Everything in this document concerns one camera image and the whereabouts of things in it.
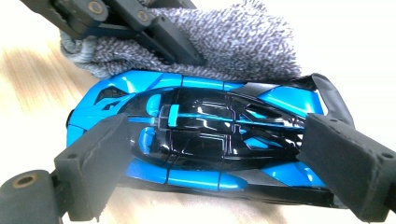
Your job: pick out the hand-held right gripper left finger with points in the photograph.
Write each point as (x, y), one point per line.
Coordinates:
(93, 168)

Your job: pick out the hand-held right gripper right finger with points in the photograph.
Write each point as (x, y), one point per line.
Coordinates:
(348, 161)

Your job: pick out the blue and black toy car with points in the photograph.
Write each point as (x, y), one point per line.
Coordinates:
(202, 84)

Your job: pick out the grey terry cloth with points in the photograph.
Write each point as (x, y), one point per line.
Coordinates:
(243, 46)

